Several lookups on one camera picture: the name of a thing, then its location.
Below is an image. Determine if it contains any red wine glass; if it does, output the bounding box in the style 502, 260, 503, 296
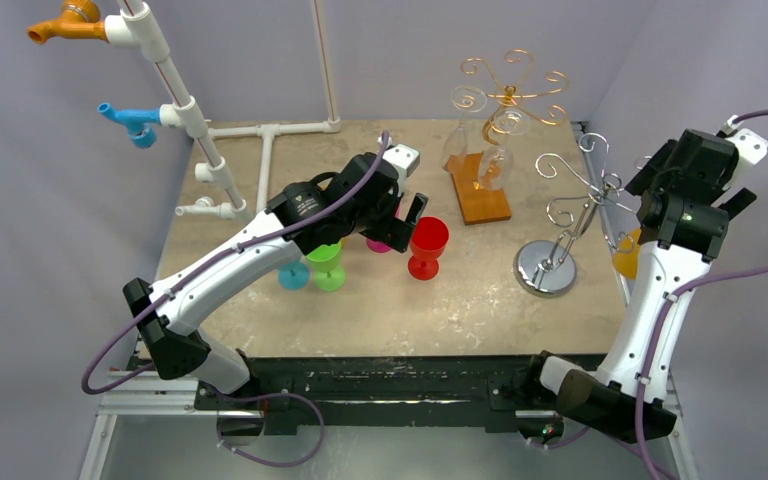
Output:
407, 216, 450, 281

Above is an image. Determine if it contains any pink wine glass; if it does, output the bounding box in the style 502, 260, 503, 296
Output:
365, 239, 391, 254

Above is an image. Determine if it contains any green wine glass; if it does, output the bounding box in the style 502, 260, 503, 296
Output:
306, 243, 346, 292

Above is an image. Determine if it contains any orange wine glass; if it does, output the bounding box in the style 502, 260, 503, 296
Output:
612, 228, 641, 280

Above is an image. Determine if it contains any clear wine glass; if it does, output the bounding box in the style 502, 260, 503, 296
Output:
477, 107, 531, 191
442, 85, 487, 175

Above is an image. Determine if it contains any blue wine glass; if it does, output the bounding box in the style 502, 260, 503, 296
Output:
278, 260, 310, 291

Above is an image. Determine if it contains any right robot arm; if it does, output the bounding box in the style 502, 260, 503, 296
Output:
521, 127, 768, 444

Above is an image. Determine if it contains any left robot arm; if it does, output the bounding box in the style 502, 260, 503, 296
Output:
123, 144, 428, 409

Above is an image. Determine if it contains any wooden rack base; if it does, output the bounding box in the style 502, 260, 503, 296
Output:
451, 153, 512, 226

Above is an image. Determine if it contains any blue faucet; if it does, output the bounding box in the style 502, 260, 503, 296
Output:
97, 102, 161, 149

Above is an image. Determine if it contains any orange faucet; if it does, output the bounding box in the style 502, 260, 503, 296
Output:
26, 0, 108, 44

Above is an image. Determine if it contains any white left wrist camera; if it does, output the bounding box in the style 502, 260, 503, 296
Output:
378, 137, 421, 195

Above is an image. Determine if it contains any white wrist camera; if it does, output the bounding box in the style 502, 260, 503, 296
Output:
378, 137, 421, 195
719, 115, 768, 191

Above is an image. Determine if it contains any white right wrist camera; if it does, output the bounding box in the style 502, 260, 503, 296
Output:
719, 115, 768, 191

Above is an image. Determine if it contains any chrome wire glass rack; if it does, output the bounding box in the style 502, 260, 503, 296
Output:
513, 153, 631, 298

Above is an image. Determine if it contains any gold wire glass rack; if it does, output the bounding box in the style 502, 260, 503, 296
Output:
452, 49, 570, 146

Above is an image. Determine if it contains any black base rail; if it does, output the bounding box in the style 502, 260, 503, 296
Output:
195, 354, 565, 441

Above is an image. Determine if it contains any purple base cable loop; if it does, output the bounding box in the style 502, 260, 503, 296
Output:
215, 392, 328, 470

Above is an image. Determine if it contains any white PVC pipe frame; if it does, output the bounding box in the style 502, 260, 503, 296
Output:
103, 1, 341, 221

